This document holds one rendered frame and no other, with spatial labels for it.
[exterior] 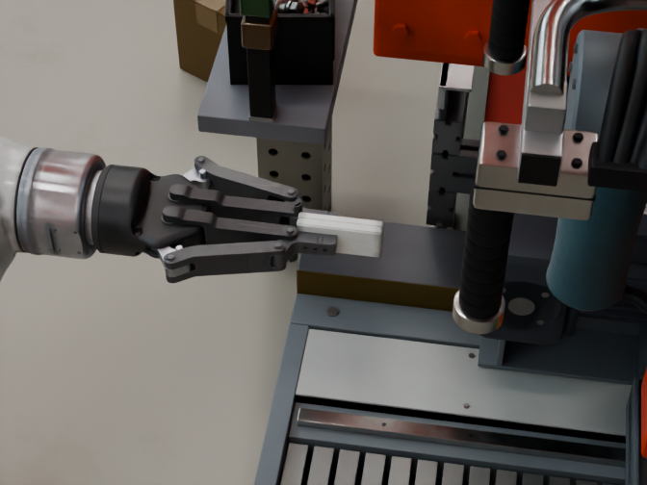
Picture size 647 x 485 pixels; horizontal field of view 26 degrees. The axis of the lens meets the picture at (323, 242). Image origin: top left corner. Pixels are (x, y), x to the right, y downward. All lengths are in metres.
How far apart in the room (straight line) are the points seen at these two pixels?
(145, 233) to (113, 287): 1.09
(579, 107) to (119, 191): 0.39
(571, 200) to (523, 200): 0.04
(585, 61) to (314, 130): 0.67
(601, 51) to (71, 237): 0.47
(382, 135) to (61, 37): 0.66
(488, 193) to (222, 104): 0.83
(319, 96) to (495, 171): 0.82
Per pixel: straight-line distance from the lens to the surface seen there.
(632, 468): 1.87
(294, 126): 1.81
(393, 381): 2.00
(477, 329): 1.19
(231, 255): 1.13
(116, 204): 1.15
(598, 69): 1.20
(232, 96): 1.86
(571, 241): 1.51
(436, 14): 1.74
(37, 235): 1.17
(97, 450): 2.05
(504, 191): 1.06
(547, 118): 1.02
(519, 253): 1.74
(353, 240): 1.15
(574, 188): 1.06
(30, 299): 2.25
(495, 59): 1.43
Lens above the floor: 1.67
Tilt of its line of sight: 47 degrees down
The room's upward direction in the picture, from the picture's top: straight up
